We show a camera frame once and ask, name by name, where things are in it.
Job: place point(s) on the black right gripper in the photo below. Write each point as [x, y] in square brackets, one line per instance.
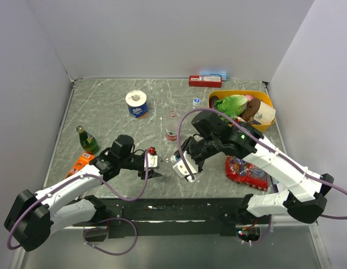
[187, 146]

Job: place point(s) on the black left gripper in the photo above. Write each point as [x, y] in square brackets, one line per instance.
[151, 173]

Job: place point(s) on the clear plastic bottle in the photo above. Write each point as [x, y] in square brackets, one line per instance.
[165, 160]

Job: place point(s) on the red label clear bottle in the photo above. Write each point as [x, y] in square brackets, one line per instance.
[172, 123]

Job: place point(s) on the capped clear bottle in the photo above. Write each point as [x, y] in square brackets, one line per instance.
[196, 103]

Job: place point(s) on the blue white bottle cap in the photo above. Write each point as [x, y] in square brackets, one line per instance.
[174, 158]

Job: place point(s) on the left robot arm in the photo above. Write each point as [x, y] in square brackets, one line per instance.
[33, 217]

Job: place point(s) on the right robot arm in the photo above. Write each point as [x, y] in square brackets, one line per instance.
[304, 195]

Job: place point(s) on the green glass bottle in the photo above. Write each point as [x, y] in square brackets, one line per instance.
[87, 141]

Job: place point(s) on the red snack bag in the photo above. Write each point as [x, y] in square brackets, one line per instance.
[242, 172]

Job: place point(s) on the purple eggplant toy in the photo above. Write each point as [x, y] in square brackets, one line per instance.
[212, 101]

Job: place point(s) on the green lettuce toy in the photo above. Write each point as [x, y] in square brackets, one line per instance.
[232, 106]

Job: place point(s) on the orange snack box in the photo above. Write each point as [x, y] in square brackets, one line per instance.
[82, 161]

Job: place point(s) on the red rectangular box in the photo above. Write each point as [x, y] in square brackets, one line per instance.
[205, 81]

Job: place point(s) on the brown bread toy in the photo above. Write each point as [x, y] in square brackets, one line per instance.
[250, 107]

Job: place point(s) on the toilet paper roll blue wrapper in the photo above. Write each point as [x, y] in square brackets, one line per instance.
[137, 103]

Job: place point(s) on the beige paper cup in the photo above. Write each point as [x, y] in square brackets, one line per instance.
[263, 114]

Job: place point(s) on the blue packet behind box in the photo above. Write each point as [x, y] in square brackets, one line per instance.
[222, 74]

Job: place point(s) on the yellow plastic basket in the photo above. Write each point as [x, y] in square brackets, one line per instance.
[257, 94]

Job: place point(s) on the red camera cable plug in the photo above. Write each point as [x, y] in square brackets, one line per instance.
[152, 151]

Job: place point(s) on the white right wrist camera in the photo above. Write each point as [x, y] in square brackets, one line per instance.
[188, 171]

